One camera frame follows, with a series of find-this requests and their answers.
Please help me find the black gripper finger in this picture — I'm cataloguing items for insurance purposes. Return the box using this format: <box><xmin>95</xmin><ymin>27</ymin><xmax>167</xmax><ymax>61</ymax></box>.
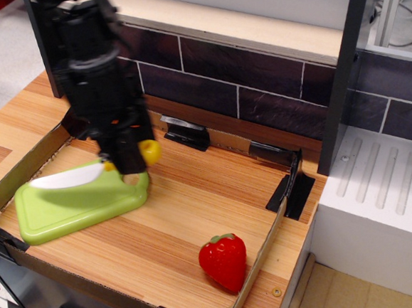
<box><xmin>95</xmin><ymin>126</ymin><xmax>154</xmax><ymax>175</ymax></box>

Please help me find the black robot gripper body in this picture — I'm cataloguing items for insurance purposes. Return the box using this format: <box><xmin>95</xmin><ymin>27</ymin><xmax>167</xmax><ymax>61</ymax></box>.
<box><xmin>53</xmin><ymin>51</ymin><xmax>154</xmax><ymax>144</ymax></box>

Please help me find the yellow handled toy knife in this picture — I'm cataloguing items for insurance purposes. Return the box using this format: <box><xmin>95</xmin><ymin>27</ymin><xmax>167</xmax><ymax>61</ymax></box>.
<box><xmin>29</xmin><ymin>139</ymin><xmax>162</xmax><ymax>190</ymax></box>

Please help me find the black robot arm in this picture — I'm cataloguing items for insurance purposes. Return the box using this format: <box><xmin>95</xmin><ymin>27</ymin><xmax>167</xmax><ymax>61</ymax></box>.
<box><xmin>26</xmin><ymin>0</ymin><xmax>154</xmax><ymax>175</ymax></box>

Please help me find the green plastic cutting board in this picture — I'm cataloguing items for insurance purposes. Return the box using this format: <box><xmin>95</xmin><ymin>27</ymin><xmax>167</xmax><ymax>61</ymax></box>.
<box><xmin>14</xmin><ymin>171</ymin><xmax>149</xmax><ymax>245</ymax></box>

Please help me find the cardboard fence with black tape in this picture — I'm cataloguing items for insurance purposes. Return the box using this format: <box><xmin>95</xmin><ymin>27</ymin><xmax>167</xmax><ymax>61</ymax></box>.
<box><xmin>0</xmin><ymin>100</ymin><xmax>319</xmax><ymax>308</ymax></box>

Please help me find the red toy strawberry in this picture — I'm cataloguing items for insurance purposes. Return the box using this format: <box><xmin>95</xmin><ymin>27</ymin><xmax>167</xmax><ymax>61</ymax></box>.
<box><xmin>199</xmin><ymin>233</ymin><xmax>247</xmax><ymax>293</ymax></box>

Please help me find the light wooden shelf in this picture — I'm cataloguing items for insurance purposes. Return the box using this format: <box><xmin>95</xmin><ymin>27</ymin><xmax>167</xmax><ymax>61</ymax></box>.
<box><xmin>110</xmin><ymin>0</ymin><xmax>342</xmax><ymax>66</ymax></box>

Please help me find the brass screw in counter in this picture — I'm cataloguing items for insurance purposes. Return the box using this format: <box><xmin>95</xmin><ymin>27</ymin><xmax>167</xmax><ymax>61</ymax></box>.
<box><xmin>272</xmin><ymin>287</ymin><xmax>282</xmax><ymax>297</ymax></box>

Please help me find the white dish drainer sink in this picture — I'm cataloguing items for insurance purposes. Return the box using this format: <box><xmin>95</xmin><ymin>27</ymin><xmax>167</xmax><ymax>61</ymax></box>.
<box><xmin>310</xmin><ymin>127</ymin><xmax>412</xmax><ymax>296</ymax></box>

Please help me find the dark grey vertical post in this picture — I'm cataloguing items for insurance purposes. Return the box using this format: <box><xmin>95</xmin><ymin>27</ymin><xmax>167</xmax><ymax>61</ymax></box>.
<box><xmin>318</xmin><ymin>0</ymin><xmax>369</xmax><ymax>176</ymax></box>

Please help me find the aluminium frame with cables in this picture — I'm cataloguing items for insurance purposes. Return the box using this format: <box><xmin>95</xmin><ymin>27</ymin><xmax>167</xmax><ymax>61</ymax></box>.
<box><xmin>365</xmin><ymin>0</ymin><xmax>412</xmax><ymax>57</ymax></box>

